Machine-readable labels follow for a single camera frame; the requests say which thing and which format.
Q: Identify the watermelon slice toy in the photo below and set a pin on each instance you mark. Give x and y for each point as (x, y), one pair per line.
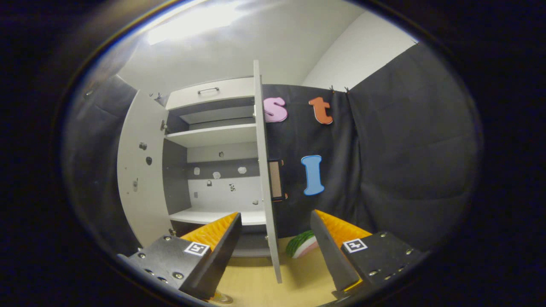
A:
(300, 245)

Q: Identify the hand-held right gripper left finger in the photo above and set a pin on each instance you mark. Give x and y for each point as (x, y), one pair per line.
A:
(213, 264)

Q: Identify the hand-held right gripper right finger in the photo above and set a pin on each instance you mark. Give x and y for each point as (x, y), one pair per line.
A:
(335, 260)

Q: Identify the white cabinet drawer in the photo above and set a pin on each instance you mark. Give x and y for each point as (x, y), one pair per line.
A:
(239, 91)

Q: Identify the black backdrop cloth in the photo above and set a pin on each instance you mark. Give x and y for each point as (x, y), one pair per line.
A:
(405, 149)

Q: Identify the white cabinet shelf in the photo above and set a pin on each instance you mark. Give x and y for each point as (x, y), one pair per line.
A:
(213, 135)
(200, 216)

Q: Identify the grey white cabinet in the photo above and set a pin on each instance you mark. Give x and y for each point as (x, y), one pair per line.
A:
(175, 179)

